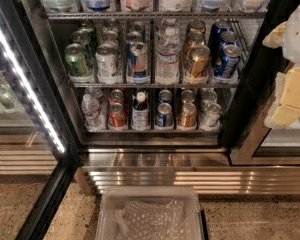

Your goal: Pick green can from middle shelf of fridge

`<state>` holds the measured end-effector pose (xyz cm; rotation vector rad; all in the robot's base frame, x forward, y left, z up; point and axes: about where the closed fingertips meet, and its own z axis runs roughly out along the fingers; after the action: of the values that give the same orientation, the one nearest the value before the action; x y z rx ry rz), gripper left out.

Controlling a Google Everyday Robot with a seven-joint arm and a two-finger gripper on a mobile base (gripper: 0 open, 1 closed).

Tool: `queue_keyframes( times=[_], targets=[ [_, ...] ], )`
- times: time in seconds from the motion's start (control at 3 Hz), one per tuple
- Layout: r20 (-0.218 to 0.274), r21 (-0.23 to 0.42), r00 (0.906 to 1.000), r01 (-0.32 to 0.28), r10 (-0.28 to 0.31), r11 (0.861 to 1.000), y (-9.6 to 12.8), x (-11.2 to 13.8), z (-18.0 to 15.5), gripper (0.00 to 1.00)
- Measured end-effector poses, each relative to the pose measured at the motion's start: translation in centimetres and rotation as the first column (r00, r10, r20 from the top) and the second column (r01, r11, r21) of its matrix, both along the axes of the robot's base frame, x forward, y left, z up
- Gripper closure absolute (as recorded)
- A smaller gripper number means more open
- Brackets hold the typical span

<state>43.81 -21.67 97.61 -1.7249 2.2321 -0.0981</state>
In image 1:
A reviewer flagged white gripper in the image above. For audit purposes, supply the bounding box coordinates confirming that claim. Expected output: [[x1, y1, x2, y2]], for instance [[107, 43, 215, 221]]
[[262, 4, 300, 128]]

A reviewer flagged front blue Pepsi can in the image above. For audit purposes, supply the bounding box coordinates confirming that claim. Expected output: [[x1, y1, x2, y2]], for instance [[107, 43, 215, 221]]
[[214, 44, 242, 79]]

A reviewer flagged blue pepsi can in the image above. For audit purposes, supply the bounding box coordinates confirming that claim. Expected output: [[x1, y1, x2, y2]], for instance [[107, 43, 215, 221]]
[[214, 44, 242, 79], [208, 20, 232, 57], [218, 31, 239, 51]]

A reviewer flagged rear blue Pepsi can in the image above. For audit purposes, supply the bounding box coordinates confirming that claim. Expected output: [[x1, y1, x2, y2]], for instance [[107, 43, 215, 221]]
[[208, 20, 232, 57]]

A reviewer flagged rear silver can lower shelf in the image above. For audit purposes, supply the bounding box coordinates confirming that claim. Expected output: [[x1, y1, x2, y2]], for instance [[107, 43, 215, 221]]
[[200, 90, 217, 110]]

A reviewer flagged silver can shelf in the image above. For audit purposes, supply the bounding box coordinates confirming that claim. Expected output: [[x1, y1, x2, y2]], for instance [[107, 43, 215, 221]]
[[203, 103, 222, 127], [200, 90, 217, 110]]

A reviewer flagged front gold can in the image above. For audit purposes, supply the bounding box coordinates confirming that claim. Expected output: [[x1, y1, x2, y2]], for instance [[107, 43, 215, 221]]
[[186, 45, 210, 79]]

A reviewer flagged gold can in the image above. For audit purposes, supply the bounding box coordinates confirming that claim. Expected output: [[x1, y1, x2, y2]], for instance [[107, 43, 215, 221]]
[[186, 45, 210, 79], [186, 19, 206, 34], [183, 32, 206, 63]]

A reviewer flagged front silver can lower shelf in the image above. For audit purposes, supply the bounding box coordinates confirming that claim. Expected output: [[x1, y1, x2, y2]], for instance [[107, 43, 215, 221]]
[[203, 103, 222, 127]]

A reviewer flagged rear gold can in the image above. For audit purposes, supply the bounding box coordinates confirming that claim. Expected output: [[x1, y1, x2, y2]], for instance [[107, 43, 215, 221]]
[[186, 19, 206, 34]]

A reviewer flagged rear gold can lower shelf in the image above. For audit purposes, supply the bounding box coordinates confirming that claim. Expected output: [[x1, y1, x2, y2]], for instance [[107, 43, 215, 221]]
[[181, 89, 195, 104]]

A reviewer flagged gold can shelf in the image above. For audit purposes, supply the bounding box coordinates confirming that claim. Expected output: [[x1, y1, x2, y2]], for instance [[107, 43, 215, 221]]
[[181, 89, 195, 104], [178, 103, 197, 127]]

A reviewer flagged front gold can lower shelf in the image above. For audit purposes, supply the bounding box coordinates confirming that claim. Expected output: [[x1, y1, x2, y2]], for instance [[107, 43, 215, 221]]
[[178, 103, 197, 127]]

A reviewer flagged front water bottle middle shelf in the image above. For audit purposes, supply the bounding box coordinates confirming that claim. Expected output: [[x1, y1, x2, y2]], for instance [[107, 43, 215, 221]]
[[155, 27, 181, 85]]

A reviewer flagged water bottle shelf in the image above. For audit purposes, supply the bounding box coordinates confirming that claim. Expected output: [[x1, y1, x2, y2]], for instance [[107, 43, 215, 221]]
[[85, 87, 104, 103], [155, 27, 181, 85], [81, 94, 104, 130], [159, 18, 180, 36]]

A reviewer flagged rear water bottle middle shelf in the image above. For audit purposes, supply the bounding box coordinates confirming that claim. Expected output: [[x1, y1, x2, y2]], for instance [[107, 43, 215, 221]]
[[159, 18, 180, 36]]

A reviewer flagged rear blue can lower shelf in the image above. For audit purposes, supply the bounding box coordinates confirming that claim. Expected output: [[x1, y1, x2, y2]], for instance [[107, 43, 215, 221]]
[[158, 89, 173, 104]]

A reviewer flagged front blue can lower shelf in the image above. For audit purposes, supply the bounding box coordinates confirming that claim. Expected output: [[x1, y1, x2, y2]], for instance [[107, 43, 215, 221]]
[[155, 103, 172, 127]]

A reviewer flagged front Red Bull can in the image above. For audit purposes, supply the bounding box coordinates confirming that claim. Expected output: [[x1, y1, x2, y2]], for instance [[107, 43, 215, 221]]
[[129, 42, 148, 78]]

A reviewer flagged red bull can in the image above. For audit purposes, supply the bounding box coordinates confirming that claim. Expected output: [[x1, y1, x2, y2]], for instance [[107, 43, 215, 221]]
[[129, 42, 148, 78], [126, 31, 143, 55], [130, 21, 145, 38]]

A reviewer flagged rear Red Bull can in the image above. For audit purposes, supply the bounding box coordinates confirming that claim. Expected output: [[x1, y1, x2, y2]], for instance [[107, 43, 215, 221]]
[[130, 21, 145, 38]]

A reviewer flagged rear orange can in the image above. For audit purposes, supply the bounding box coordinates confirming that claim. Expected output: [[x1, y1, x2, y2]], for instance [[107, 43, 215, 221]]
[[109, 89, 124, 104]]

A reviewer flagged front orange can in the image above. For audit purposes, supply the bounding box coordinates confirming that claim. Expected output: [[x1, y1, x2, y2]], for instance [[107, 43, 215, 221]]
[[108, 103, 126, 127]]

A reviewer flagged front white can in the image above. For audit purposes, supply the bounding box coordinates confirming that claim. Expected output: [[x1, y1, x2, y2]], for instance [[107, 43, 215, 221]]
[[95, 45, 118, 77]]

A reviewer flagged rear white can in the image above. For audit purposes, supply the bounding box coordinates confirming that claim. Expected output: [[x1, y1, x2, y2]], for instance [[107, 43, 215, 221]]
[[103, 19, 122, 34]]

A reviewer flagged rear water bottle lower shelf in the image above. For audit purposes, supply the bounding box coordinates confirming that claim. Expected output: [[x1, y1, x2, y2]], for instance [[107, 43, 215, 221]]
[[85, 87, 104, 103]]

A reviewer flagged front water bottle lower shelf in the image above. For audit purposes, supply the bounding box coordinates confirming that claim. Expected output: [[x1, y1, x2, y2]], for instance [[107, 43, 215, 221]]
[[81, 94, 104, 130]]

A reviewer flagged dark juice bottle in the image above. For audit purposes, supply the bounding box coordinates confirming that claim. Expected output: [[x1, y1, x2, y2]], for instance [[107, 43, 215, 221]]
[[132, 91, 149, 130]]

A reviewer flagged bubble wrap sheet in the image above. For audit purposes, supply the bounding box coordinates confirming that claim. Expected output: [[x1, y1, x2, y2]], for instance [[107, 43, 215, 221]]
[[115, 199, 185, 240]]

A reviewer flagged clear plastic bin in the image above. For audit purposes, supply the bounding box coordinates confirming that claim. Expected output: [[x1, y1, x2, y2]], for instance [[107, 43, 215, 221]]
[[95, 186, 205, 240]]

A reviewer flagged upper wire shelf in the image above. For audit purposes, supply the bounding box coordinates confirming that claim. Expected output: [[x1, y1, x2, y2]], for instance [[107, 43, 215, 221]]
[[42, 11, 266, 20]]

